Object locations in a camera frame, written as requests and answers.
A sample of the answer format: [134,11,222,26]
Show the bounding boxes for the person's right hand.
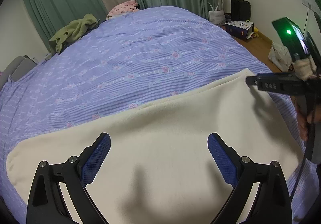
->
[296,100,310,142]

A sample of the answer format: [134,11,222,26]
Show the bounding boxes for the olive green garment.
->
[48,14,99,54]

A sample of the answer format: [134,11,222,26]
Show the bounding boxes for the bed with purple sheet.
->
[0,6,314,224]

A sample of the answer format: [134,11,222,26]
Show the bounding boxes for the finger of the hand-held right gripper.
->
[246,73,308,95]

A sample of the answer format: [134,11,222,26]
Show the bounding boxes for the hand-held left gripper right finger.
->
[207,132,293,224]

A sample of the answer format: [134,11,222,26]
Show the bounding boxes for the grey padded headboard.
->
[0,56,38,89]

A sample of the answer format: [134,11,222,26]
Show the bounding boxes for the pink printed garment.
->
[106,0,140,20]

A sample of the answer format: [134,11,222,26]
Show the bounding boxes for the white plastic bag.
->
[268,42,293,72]

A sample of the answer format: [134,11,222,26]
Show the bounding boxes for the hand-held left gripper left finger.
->
[26,132,111,224]

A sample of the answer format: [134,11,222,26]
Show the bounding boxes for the white tote bag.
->
[208,3,226,26]

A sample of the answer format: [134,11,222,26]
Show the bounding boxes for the black box appliance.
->
[231,0,251,24]

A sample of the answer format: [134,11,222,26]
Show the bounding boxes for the blue cardboard box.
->
[225,21,254,40]

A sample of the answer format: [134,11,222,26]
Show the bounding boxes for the cream pants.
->
[5,68,305,224]

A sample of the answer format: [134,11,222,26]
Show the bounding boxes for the white wall outlet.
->
[302,0,321,14]

